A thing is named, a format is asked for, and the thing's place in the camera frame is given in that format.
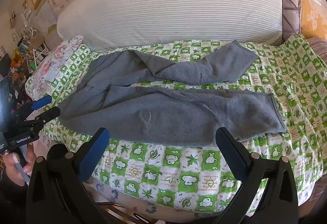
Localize green white patterned quilt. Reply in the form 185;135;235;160
24;33;327;214

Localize person's left hand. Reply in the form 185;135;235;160
3;143;36;186

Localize white striped bolster pillow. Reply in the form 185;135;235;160
57;0;283;52

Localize striped maroon blanket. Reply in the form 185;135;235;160
307;37;327;60

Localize floral pink white pillow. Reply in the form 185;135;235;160
25;35;90;100

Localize orange floral cushion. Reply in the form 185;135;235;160
301;0;327;39

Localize cluttered white shelf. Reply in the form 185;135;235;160
0;8;49;81

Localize purple plaid pillow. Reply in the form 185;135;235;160
282;0;301;42

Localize grey sweatpants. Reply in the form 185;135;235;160
59;41;287;147

